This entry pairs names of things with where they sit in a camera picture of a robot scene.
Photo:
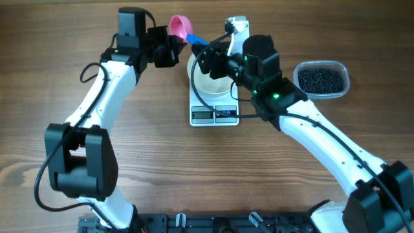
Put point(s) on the white digital kitchen scale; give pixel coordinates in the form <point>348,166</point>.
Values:
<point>201,116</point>

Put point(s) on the black beans in container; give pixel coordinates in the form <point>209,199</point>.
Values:
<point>320,81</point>

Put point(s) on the pink scoop blue handle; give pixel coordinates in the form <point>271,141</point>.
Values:
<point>181,26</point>

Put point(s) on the clear plastic bean container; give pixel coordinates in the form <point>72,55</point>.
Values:
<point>329,64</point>

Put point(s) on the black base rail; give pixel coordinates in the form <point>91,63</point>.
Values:
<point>282,222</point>

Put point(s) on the white bowl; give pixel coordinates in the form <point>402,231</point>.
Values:
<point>209,88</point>

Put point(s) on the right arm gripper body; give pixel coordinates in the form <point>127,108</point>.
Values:
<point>224,66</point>

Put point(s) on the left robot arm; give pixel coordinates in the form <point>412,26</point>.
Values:
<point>80,160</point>

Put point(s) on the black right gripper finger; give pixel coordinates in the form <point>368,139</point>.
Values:
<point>202,50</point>
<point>205,63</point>

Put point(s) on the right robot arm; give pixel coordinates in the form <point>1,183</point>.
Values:
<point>379,196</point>

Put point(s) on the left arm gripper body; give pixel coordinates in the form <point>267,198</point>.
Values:
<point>158,46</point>

